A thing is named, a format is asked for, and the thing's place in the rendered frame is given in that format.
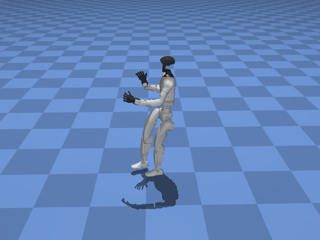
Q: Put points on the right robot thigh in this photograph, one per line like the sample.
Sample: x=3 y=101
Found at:
x=149 y=125

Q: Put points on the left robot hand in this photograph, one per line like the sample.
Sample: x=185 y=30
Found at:
x=129 y=98

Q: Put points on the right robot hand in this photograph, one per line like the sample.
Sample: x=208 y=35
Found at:
x=142 y=77

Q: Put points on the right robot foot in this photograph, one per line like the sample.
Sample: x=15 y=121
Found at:
x=140 y=165

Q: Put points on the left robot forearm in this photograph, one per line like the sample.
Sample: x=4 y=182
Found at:
x=148 y=103

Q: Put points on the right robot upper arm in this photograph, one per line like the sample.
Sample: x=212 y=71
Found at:
x=158 y=87

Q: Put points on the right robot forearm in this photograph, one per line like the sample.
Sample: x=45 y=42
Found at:
x=149 y=86

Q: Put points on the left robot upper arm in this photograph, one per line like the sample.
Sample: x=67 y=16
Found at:
x=167 y=86

